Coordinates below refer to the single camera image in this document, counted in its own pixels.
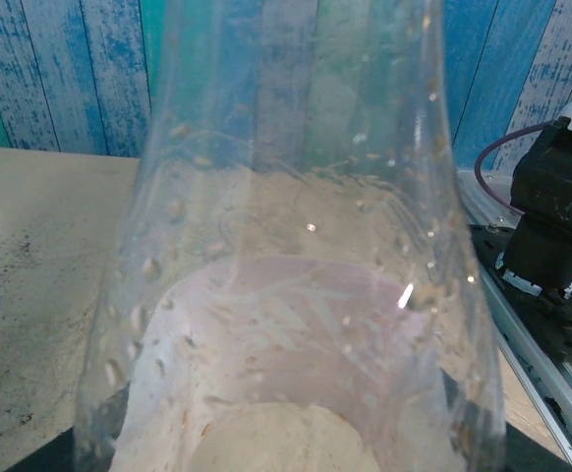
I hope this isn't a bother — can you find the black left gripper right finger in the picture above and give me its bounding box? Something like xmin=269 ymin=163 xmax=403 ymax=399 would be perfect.
xmin=441 ymin=367 xmax=572 ymax=472

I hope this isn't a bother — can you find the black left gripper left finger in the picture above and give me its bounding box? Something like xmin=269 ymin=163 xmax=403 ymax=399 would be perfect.
xmin=5 ymin=385 xmax=131 ymax=472

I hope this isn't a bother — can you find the clear bottle with red label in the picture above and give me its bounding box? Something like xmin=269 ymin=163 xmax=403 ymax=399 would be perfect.
xmin=72 ymin=0 xmax=508 ymax=472

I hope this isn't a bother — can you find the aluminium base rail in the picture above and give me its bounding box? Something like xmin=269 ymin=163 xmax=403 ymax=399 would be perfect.
xmin=455 ymin=166 xmax=572 ymax=472

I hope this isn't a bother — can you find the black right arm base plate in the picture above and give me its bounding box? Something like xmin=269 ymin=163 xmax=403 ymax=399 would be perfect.
xmin=467 ymin=223 xmax=572 ymax=368

